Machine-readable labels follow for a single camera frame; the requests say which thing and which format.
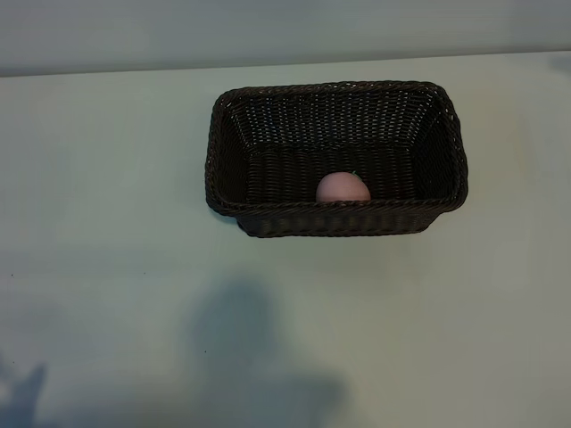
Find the pink peach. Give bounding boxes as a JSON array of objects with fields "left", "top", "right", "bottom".
[{"left": 315, "top": 169, "right": 372, "bottom": 203}]

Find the dark brown wicker basket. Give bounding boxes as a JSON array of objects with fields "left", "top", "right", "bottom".
[{"left": 205, "top": 80, "right": 469, "bottom": 239}]

